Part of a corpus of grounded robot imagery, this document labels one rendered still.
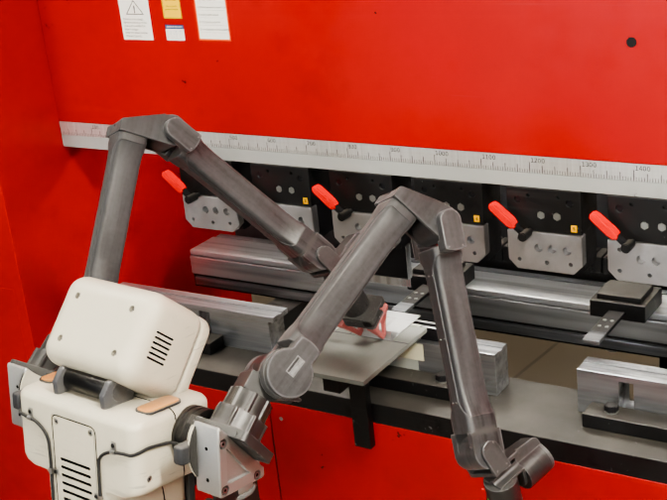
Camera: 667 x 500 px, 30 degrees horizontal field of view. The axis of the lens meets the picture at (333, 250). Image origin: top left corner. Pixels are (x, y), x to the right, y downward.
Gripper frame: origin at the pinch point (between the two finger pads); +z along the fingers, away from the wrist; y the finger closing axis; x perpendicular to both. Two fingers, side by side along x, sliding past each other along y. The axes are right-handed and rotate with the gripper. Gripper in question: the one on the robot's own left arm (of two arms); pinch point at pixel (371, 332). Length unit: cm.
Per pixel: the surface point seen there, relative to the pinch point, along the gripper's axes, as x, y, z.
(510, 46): -35, -33, -47
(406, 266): -14.2, -4.1, -4.9
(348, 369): 12.5, -2.4, -5.2
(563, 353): -119, 44, 185
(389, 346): 2.3, -4.9, 0.8
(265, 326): -3.6, 33.6, 9.7
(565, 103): -30, -43, -38
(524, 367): -106, 52, 177
